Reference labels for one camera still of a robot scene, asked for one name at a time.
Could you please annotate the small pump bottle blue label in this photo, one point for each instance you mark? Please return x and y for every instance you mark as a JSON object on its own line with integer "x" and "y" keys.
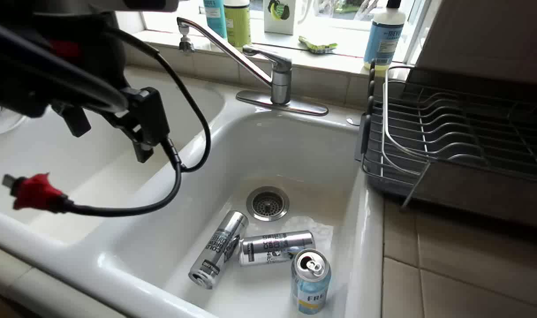
{"x": 383, "y": 35}

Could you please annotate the white double basin sink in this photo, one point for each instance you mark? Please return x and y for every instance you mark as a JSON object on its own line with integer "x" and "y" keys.
{"x": 162, "y": 235}

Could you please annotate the blue drink can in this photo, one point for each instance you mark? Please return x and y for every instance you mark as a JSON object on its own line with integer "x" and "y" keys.
{"x": 311, "y": 284}

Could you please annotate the grey dish rack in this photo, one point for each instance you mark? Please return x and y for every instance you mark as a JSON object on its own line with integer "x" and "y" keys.
{"x": 456, "y": 134}

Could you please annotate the metal drain strainer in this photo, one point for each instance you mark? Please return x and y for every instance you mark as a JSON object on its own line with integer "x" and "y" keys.
{"x": 267, "y": 203}

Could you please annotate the short silver can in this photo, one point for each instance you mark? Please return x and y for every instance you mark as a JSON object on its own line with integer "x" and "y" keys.
{"x": 275, "y": 247}

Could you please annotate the spray bottle green label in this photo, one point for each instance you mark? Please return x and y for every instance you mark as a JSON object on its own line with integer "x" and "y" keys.
{"x": 238, "y": 26}

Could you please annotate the tall slim silver can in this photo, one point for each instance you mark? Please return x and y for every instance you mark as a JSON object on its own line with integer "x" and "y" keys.
{"x": 217, "y": 249}

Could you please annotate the chrome sink faucet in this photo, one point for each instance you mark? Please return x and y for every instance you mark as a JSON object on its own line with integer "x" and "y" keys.
{"x": 277, "y": 76}

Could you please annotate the white window frame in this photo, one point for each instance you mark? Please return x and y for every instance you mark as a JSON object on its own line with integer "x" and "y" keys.
{"x": 420, "y": 28}

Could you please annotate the tall white bottle blue label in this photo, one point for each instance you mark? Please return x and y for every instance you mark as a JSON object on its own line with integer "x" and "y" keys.
{"x": 215, "y": 14}

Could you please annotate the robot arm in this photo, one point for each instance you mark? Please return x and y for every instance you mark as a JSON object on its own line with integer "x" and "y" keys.
{"x": 56, "y": 63}

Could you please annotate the green sponge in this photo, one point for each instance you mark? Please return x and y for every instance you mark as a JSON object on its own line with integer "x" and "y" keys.
{"x": 316, "y": 44}

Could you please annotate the white box green print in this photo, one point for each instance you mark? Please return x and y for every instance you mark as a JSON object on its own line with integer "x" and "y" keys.
{"x": 279, "y": 14}

